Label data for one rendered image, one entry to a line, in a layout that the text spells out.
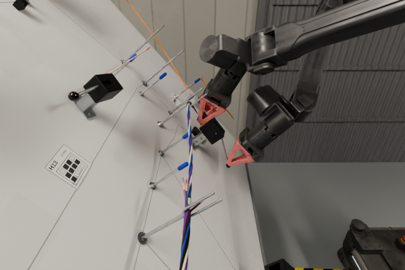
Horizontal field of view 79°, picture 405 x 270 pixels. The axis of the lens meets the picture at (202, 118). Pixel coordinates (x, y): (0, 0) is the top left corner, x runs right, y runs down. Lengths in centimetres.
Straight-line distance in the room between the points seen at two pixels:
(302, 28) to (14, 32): 49
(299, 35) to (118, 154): 39
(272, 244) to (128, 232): 151
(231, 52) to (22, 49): 36
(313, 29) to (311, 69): 25
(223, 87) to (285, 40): 17
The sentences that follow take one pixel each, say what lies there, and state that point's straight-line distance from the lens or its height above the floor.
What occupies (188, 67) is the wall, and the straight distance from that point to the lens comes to 195.
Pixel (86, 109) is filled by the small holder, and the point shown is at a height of 130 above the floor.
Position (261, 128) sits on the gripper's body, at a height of 117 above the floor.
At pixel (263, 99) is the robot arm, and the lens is 64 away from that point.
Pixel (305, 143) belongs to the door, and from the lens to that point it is 240.
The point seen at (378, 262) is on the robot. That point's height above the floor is 24.
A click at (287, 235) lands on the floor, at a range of 191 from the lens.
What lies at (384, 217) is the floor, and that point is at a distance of 232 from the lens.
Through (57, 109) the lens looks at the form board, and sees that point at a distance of 43.
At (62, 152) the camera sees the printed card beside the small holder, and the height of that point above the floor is 128.
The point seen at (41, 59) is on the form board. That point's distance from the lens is 49.
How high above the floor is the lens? 149
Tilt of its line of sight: 29 degrees down
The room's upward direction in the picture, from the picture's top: straight up
